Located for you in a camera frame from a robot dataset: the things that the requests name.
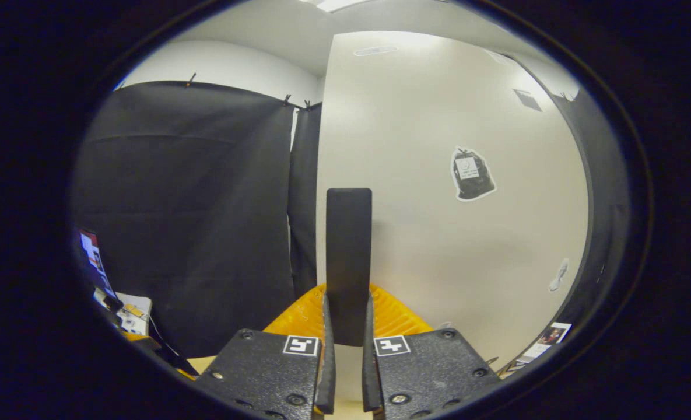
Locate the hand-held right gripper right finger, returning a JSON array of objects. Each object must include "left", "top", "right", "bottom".
[{"left": 361, "top": 283, "right": 503, "bottom": 420}]

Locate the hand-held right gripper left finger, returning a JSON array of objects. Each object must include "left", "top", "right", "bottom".
[{"left": 194, "top": 283, "right": 338, "bottom": 420}]

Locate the beige cabinet door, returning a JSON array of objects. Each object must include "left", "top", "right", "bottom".
[{"left": 315, "top": 30, "right": 591, "bottom": 403}]

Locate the white paper pile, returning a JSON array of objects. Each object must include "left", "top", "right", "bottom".
[{"left": 115, "top": 292, "right": 153, "bottom": 336}]

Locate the black backdrop cloth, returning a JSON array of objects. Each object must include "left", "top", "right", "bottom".
[{"left": 71, "top": 80, "right": 632, "bottom": 359}]

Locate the long ceiling light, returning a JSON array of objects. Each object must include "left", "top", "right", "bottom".
[{"left": 299, "top": 0, "right": 369, "bottom": 12}]

